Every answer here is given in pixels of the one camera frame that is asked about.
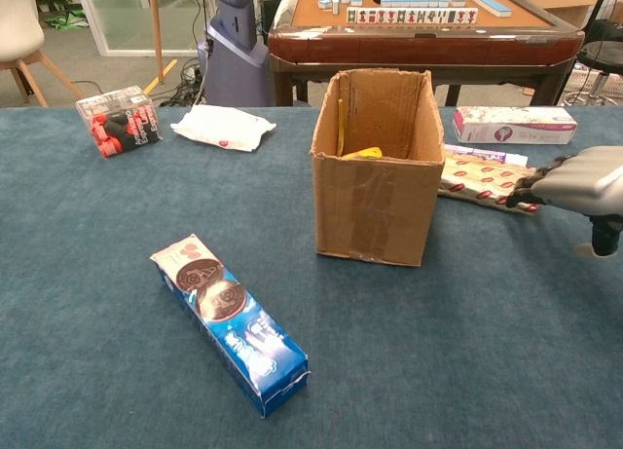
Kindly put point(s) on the grey-blue robot pedestal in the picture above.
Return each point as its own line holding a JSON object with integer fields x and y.
{"x": 233, "y": 69}

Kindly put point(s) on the brown mahjong table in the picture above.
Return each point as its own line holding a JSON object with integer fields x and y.
{"x": 414, "y": 45}

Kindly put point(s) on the beige snack bag red print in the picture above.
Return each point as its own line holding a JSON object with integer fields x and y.
{"x": 477, "y": 181}

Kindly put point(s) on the red black clear pack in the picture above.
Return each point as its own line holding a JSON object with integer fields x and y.
{"x": 121, "y": 125}

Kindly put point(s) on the blue felt table cover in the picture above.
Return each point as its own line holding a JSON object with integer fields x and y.
{"x": 97, "y": 225}

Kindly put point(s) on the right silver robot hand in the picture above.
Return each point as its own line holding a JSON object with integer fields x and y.
{"x": 584, "y": 181}

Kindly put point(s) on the green cloth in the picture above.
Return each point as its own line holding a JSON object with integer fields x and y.
{"x": 68, "y": 20}

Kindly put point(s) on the yellow tape measure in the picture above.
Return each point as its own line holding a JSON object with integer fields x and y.
{"x": 365, "y": 153}

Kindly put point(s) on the white chair wooden legs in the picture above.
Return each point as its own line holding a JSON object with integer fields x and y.
{"x": 19, "y": 30}

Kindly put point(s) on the white floral toothpaste box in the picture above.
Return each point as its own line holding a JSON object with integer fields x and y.
{"x": 516, "y": 127}

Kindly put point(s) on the long blue-backed mahjong tile row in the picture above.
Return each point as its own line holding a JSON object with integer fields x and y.
{"x": 489, "y": 1}

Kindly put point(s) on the wooden pole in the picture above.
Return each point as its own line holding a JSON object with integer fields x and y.
{"x": 157, "y": 30}

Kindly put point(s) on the chrome stool black seat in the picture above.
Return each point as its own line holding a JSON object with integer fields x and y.
{"x": 601, "y": 54}

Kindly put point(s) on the short blue-backed mahjong tile row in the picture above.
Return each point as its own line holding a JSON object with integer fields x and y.
{"x": 414, "y": 2}

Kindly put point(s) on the purple white tube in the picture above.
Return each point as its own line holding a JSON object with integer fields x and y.
{"x": 487, "y": 154}

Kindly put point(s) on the white tissue pack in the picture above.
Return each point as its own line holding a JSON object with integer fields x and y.
{"x": 219, "y": 127}

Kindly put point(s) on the blue cookie package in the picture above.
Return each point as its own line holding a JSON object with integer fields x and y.
{"x": 233, "y": 322}

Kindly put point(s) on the open cardboard box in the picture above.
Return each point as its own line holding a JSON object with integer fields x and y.
{"x": 375, "y": 210}

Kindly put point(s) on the face-up mahjong tile row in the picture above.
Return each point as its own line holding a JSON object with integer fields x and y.
{"x": 414, "y": 15}

